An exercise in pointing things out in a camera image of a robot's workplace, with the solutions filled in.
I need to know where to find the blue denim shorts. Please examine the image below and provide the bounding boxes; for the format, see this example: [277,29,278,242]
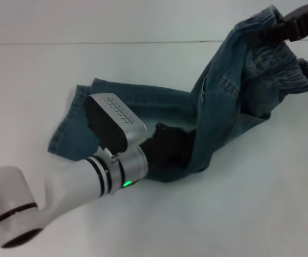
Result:
[48,4,308,184]

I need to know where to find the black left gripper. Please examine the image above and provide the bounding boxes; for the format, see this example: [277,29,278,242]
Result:
[139,122,198,173]

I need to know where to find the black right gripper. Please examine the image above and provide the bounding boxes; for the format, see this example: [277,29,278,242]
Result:
[248,2,308,48]

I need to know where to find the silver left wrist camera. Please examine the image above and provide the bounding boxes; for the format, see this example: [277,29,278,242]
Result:
[85,93,149,156]

